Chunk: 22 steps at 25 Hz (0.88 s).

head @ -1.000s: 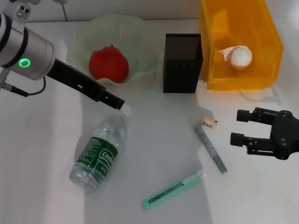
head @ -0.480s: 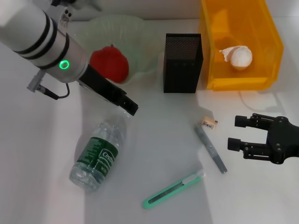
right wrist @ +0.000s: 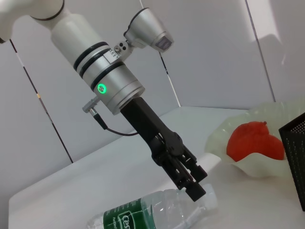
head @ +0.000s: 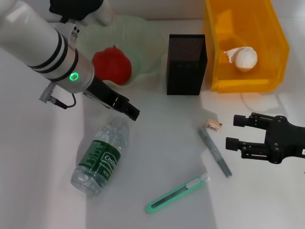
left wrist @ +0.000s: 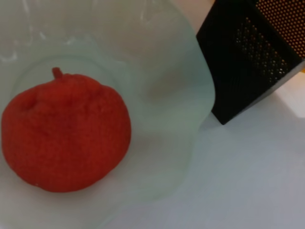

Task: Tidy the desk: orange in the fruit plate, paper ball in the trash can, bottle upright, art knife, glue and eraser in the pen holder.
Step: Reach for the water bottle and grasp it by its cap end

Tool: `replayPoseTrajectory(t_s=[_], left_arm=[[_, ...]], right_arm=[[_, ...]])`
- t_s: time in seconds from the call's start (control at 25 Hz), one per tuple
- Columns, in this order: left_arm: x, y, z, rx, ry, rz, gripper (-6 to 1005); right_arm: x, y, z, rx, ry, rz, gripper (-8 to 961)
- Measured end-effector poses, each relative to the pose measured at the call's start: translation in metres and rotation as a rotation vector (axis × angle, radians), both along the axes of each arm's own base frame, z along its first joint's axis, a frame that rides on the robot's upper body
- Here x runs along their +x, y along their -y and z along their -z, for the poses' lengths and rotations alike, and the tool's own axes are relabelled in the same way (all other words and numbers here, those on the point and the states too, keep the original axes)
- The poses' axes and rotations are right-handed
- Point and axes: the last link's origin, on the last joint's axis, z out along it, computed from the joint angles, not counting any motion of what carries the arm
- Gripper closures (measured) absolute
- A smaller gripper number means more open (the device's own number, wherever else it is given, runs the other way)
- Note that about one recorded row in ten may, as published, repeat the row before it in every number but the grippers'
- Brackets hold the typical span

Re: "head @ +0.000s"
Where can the green glass fruit plate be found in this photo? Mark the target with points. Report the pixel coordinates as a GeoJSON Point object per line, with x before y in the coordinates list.
{"type": "Point", "coordinates": [143, 43]}

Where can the green utility knife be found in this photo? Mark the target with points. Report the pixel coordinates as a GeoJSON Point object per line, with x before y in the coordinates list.
{"type": "Point", "coordinates": [171, 195]}

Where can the small beige barcode eraser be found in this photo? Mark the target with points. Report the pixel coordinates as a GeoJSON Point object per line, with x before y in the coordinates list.
{"type": "Point", "coordinates": [213, 125]}

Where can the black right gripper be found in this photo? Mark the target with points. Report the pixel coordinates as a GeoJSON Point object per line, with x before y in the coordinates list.
{"type": "Point", "coordinates": [286, 140]}

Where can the yellow plastic bin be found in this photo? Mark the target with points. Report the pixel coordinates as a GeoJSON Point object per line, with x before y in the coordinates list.
{"type": "Point", "coordinates": [269, 35]}

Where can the white paper ball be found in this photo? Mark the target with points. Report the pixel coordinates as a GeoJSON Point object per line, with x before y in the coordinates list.
{"type": "Point", "coordinates": [245, 59]}

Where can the clear green-label water bottle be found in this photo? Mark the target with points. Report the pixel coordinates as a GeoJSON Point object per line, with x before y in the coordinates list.
{"type": "Point", "coordinates": [100, 157]}

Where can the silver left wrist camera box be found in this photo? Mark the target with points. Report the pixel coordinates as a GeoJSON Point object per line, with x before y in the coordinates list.
{"type": "Point", "coordinates": [71, 9]}

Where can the black mesh pen holder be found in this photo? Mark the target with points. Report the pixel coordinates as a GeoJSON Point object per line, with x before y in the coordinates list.
{"type": "Point", "coordinates": [186, 71]}

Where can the grey marker pen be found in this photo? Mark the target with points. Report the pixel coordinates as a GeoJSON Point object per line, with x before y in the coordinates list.
{"type": "Point", "coordinates": [213, 150]}

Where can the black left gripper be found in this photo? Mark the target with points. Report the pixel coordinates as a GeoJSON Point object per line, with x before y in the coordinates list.
{"type": "Point", "coordinates": [104, 93]}

